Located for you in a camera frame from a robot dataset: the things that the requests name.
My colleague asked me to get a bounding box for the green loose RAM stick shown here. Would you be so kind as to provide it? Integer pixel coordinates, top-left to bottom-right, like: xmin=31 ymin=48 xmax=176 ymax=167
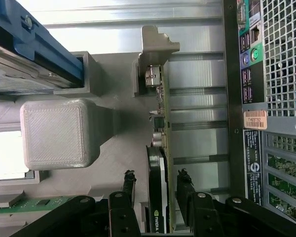
xmin=0 ymin=196 xmax=72 ymax=217

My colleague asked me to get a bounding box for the green motherboard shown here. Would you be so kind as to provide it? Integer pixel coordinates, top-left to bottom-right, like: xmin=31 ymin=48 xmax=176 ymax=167
xmin=267 ymin=153 xmax=296 ymax=219

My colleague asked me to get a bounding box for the grey printed parts rack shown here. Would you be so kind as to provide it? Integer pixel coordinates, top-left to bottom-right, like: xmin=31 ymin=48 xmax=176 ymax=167
xmin=0 ymin=51 xmax=153 ymax=237

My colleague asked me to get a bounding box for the open grey PC case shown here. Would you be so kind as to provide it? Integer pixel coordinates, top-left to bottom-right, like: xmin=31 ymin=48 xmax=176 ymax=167
xmin=222 ymin=0 xmax=296 ymax=223

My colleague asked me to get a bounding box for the silver CPU chip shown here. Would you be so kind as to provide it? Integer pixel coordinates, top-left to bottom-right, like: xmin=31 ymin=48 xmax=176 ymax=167
xmin=0 ymin=130 xmax=24 ymax=181

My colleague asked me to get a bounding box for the hard disk with blue carrier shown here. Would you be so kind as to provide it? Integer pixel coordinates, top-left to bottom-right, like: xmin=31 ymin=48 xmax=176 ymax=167
xmin=0 ymin=0 xmax=86 ymax=96

